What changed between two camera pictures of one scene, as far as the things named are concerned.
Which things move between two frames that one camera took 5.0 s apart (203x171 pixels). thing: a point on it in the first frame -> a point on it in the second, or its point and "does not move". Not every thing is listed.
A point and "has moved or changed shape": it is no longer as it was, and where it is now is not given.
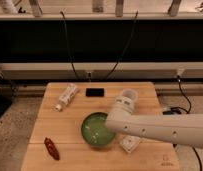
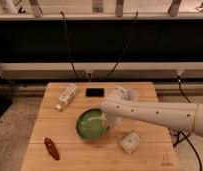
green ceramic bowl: (95, 130) has moved or changed shape
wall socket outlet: (89, 76) does not move
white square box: (129, 142) does not move
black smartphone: (94, 92) does not move
